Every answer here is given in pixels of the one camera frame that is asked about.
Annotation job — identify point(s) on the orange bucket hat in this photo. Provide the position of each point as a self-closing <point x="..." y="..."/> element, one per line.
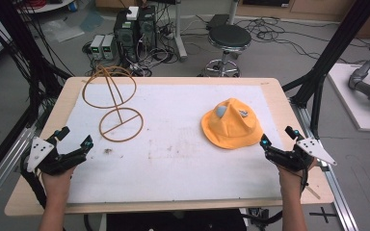
<point x="232" y="124"/>

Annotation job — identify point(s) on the aluminium rail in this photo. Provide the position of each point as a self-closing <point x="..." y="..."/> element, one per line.
<point x="3" y="170"/>
<point x="334" y="186"/>

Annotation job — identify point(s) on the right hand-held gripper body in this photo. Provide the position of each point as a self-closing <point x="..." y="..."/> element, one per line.
<point x="305" y="153"/>

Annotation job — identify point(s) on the grey desk leg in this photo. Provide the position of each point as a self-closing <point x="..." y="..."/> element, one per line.
<point x="179" y="32"/>

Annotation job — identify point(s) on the person's right hand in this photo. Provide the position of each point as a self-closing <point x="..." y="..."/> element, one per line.
<point x="291" y="176"/>

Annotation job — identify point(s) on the black round stool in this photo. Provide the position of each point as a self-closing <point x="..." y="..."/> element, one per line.
<point x="228" y="48"/>

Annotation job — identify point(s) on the white table mat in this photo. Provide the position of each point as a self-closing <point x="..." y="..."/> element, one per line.
<point x="173" y="150"/>

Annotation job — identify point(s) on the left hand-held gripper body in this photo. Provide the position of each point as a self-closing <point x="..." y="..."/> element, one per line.
<point x="46" y="156"/>

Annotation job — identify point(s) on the person's left hand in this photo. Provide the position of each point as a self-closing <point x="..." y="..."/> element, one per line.
<point x="58" y="175"/>

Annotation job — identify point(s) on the white floor board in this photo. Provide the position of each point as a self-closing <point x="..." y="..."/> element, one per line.
<point x="350" y="96"/>

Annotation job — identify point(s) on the white box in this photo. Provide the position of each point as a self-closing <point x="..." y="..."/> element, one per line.
<point x="132" y="13"/>

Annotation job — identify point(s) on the grey power supply unit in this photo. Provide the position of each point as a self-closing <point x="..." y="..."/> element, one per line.
<point x="97" y="46"/>
<point x="108" y="46"/>

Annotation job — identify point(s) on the black metal frame post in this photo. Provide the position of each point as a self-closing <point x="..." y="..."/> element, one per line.
<point x="330" y="57"/>
<point x="22" y="51"/>

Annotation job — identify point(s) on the black computer tower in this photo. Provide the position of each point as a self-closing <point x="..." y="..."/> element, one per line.
<point x="147" y="29"/>
<point x="126" y="35"/>

